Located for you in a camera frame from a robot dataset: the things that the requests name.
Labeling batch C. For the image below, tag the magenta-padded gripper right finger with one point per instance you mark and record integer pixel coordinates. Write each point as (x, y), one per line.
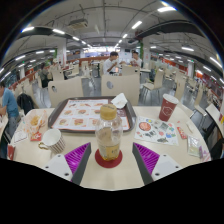
(146, 158)

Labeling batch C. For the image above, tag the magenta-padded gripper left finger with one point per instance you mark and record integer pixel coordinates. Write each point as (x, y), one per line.
(77, 158)

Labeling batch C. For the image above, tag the clear bottle with tan cap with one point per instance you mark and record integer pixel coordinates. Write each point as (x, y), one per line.
(109, 136)

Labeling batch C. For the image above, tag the colourful sticker sheet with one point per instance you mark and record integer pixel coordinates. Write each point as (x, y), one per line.
(156, 131)

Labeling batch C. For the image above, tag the flat round red coaster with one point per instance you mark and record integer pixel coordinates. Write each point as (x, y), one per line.
(108, 164)

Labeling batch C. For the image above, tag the printed paper tray liner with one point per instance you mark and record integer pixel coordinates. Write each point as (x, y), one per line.
(80, 115)

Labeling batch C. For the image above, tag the small red wrapper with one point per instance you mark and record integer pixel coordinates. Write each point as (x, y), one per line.
(182, 132)

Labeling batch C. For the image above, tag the small red sauce packet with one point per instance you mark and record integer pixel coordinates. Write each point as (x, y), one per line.
(36, 136)

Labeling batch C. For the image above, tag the clear plastic packet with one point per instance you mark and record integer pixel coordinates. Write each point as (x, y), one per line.
(194, 146)

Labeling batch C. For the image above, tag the dark brown serving tray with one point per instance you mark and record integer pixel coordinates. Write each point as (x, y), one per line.
(55, 113)

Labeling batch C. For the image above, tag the red paper cup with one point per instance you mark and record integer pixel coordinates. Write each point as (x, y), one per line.
(167, 108)

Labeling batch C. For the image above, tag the white printed card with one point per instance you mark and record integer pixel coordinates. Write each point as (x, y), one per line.
(20, 136)

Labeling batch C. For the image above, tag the crumpled white napkin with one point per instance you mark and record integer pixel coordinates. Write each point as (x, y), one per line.
(119, 100)

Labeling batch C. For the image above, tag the group of beige chairs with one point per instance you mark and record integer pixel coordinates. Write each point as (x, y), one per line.
(65, 90)

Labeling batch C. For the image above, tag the black backpack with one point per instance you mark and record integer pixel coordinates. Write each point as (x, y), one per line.
(26, 103)

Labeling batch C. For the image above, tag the ceiling air conditioner unit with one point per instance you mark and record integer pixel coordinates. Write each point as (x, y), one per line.
(78, 23)

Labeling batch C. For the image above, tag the group of ceiling lights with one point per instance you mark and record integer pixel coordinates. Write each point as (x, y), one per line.
(166, 9)

